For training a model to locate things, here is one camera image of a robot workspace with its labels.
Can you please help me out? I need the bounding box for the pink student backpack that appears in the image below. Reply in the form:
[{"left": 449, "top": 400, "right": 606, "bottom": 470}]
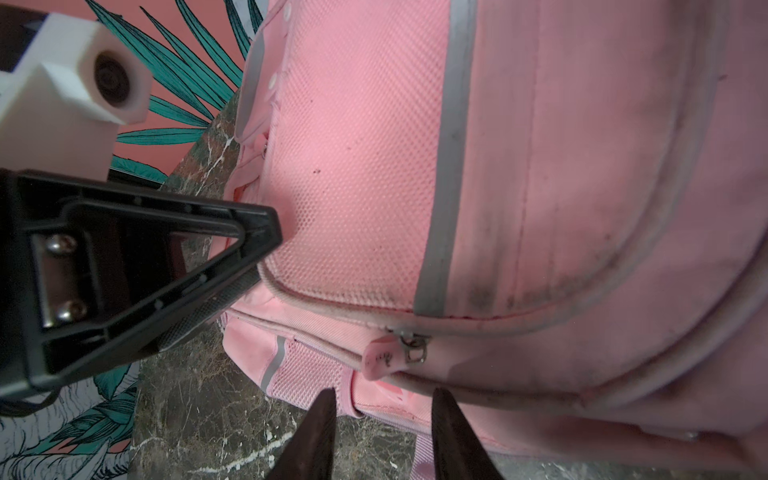
[{"left": 223, "top": 1, "right": 767, "bottom": 473}]

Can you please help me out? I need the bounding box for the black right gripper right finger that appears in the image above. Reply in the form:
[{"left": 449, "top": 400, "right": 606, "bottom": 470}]
[{"left": 431, "top": 388, "right": 503, "bottom": 480}]

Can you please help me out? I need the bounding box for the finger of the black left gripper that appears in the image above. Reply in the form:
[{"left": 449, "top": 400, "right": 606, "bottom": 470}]
[{"left": 11, "top": 171, "right": 282, "bottom": 384}]

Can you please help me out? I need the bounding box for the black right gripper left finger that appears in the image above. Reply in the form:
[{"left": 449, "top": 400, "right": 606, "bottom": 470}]
[{"left": 266, "top": 388, "right": 337, "bottom": 480}]

